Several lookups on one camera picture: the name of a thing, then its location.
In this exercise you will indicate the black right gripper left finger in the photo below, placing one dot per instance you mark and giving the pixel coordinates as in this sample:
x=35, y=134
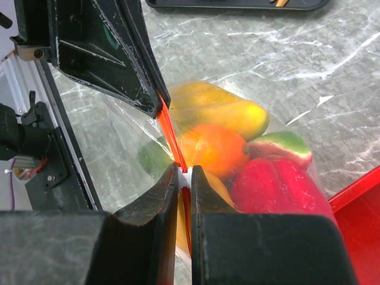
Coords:
x=135, y=245

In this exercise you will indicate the yellow toy mango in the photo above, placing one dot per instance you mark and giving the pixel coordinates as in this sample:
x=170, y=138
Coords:
x=183, y=243

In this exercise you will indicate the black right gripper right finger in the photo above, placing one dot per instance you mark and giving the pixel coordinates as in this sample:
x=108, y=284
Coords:
x=229, y=247

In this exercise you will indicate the orange green toy mango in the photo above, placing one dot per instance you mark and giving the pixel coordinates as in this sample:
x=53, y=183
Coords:
x=200, y=102

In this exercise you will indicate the red toy bell pepper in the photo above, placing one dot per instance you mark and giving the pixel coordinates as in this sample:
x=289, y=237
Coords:
x=278, y=185

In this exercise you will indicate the clear zip top bag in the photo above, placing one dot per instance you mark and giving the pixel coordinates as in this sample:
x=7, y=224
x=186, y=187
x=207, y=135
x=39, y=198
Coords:
x=140, y=129

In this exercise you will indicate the red plastic bin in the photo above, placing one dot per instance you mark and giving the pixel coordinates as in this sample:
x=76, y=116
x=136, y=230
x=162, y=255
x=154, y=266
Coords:
x=356, y=209

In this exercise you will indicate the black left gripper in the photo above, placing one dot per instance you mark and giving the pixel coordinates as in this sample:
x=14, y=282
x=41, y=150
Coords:
x=90, y=43

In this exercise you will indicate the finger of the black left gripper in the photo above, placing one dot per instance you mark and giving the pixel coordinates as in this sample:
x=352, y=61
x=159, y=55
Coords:
x=133, y=14

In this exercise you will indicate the green toy chili pepper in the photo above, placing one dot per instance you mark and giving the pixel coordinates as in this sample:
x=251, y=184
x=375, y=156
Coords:
x=154, y=157

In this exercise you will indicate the black serving tray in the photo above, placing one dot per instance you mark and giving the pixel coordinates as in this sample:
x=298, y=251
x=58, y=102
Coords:
x=291, y=5

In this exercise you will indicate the small orange toy fruit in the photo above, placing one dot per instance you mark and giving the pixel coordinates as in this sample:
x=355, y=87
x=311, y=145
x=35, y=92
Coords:
x=219, y=150

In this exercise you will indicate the toy watermelon slice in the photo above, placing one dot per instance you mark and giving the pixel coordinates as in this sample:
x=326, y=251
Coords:
x=286, y=144

